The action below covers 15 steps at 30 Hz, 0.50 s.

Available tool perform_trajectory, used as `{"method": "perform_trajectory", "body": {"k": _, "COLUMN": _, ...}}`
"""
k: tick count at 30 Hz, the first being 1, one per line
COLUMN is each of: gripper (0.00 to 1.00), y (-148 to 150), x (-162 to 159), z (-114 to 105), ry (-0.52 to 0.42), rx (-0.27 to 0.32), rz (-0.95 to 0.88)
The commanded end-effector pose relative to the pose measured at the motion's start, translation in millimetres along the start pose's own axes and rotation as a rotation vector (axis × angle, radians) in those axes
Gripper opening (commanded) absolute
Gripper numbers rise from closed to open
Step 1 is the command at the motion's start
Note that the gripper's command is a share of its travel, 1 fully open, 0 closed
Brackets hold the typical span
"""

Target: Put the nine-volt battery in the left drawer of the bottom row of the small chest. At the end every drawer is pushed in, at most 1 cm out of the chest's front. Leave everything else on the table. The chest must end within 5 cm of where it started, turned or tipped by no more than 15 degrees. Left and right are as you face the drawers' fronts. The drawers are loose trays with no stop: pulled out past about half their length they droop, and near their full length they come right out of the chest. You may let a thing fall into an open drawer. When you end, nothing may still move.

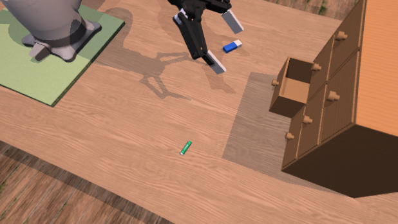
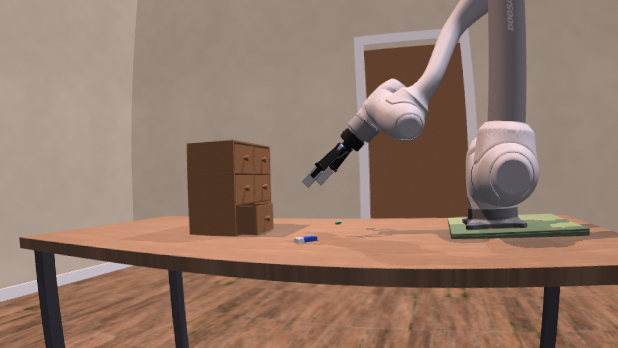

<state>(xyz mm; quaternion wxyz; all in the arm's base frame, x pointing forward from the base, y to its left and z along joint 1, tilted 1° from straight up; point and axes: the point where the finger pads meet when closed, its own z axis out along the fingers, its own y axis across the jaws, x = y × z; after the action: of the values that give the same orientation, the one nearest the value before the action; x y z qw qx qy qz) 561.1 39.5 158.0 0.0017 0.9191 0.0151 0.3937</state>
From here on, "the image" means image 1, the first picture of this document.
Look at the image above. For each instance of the brown wooden drawer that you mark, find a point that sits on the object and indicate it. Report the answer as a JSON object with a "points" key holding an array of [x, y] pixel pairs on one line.
{"points": [[312, 122], [321, 69], [293, 137], [339, 112], [348, 37], [291, 90]]}

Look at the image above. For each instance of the green aaa battery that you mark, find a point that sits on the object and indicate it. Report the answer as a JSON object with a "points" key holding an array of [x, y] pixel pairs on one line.
{"points": [[185, 148]]}

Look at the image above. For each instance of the blue and white eraser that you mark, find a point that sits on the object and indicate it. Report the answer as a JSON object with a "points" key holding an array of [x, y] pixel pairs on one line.
{"points": [[232, 46]]}

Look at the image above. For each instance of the brown wooden chest of drawers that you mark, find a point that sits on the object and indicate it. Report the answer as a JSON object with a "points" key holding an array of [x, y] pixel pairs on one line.
{"points": [[362, 159]]}

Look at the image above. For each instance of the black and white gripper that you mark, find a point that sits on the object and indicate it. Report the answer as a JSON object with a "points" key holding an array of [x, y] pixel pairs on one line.
{"points": [[192, 32]]}

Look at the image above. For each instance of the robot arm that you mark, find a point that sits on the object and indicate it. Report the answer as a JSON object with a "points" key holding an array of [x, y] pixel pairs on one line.
{"points": [[56, 27]]}

